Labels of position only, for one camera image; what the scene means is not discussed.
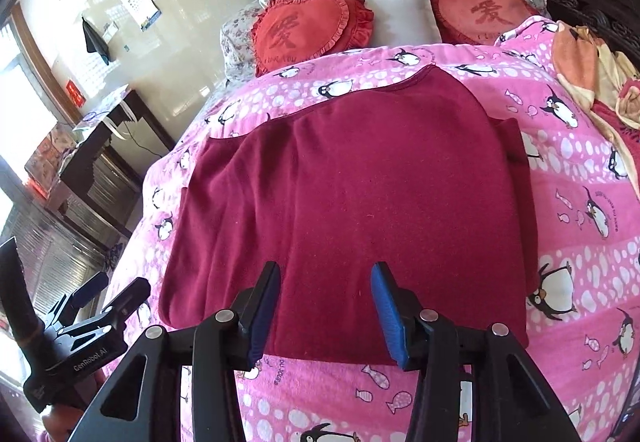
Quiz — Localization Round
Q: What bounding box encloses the maroon knit sweater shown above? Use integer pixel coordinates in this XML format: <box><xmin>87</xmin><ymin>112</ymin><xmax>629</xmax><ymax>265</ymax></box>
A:
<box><xmin>159</xmin><ymin>65</ymin><xmax>540</xmax><ymax>365</ymax></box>

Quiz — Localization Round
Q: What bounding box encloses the pink penguin print blanket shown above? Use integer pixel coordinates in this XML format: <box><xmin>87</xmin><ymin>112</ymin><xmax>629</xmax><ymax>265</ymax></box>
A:
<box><xmin>107</xmin><ymin>17</ymin><xmax>640</xmax><ymax>442</ymax></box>

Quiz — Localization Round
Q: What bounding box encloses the dark slatted cabinet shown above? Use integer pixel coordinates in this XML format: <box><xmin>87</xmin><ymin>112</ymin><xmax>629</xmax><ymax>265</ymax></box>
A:
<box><xmin>0</xmin><ymin>202</ymin><xmax>126</xmax><ymax>333</ymax></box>

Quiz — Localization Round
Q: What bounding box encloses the red heart ruffled cushion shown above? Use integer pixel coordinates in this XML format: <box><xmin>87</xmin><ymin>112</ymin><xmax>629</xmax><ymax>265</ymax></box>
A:
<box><xmin>427</xmin><ymin>0</ymin><xmax>543</xmax><ymax>47</ymax></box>
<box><xmin>250</xmin><ymin>0</ymin><xmax>376</xmax><ymax>77</ymax></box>

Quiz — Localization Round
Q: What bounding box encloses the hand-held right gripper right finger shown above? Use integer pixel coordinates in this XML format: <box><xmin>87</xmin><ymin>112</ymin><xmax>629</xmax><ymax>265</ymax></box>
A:
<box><xmin>370</xmin><ymin>261</ymin><xmax>583</xmax><ymax>442</ymax></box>

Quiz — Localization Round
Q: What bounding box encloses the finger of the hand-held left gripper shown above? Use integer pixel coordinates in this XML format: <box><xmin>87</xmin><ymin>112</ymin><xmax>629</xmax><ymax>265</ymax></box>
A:
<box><xmin>75</xmin><ymin>278</ymin><xmax>152</xmax><ymax>338</ymax></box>
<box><xmin>49</xmin><ymin>271</ymin><xmax>111</xmax><ymax>323</ymax></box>

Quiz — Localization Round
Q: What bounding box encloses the dark wooden desk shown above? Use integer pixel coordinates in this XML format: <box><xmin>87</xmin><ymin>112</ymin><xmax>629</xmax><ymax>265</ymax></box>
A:
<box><xmin>59</xmin><ymin>90</ymin><xmax>176</xmax><ymax>233</ymax></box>

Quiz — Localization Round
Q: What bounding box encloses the black hanging cloth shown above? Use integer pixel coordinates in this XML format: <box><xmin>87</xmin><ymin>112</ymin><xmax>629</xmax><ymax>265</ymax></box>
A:
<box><xmin>82</xmin><ymin>17</ymin><xmax>111</xmax><ymax>66</ymax></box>

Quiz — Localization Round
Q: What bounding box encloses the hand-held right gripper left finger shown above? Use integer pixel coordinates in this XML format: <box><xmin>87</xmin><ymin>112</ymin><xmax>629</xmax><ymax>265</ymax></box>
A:
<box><xmin>86</xmin><ymin>261</ymin><xmax>282</xmax><ymax>442</ymax></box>

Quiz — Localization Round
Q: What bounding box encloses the orange printed box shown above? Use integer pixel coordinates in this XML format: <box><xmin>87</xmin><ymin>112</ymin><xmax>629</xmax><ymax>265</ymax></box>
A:
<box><xmin>25</xmin><ymin>122</ymin><xmax>83</xmax><ymax>193</ymax></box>

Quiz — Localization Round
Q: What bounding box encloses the dark carved wooden headboard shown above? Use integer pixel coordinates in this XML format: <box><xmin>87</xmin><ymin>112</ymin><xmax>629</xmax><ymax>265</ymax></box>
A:
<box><xmin>517</xmin><ymin>0</ymin><xmax>640</xmax><ymax>54</ymax></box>

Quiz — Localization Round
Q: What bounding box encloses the person's left hand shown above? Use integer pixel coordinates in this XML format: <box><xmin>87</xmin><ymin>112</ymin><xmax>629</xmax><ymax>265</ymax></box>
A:
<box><xmin>40</xmin><ymin>399</ymin><xmax>101</xmax><ymax>442</ymax></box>

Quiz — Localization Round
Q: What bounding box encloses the white cable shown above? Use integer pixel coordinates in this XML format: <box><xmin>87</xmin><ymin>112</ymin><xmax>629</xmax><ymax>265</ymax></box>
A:
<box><xmin>102</xmin><ymin>102</ymin><xmax>137</xmax><ymax>142</ymax></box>

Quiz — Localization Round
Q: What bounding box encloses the white square pillow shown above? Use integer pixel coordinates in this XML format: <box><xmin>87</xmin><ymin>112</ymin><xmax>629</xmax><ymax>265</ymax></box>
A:
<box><xmin>345</xmin><ymin>0</ymin><xmax>443</xmax><ymax>54</ymax></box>

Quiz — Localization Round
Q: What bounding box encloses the orange cream cartoon towel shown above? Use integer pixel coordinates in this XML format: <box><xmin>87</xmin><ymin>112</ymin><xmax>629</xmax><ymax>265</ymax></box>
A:
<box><xmin>552</xmin><ymin>20</ymin><xmax>640</xmax><ymax>123</ymax></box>

